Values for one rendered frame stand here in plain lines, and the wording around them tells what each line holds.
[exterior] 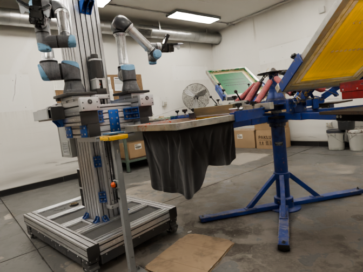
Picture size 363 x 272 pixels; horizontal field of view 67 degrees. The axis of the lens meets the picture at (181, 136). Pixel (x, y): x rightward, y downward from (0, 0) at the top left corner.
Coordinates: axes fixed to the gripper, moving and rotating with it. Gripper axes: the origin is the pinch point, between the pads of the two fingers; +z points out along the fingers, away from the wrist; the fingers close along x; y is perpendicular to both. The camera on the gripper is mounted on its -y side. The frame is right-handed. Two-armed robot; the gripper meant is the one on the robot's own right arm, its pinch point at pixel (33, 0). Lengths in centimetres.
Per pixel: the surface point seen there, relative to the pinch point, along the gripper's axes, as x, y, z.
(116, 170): -43, 89, -14
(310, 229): -194, 143, -8
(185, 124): -76, 60, 15
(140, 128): -58, 63, -18
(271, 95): -189, 33, -54
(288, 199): -207, 130, -48
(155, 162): -70, 87, -25
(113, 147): -41, 75, -14
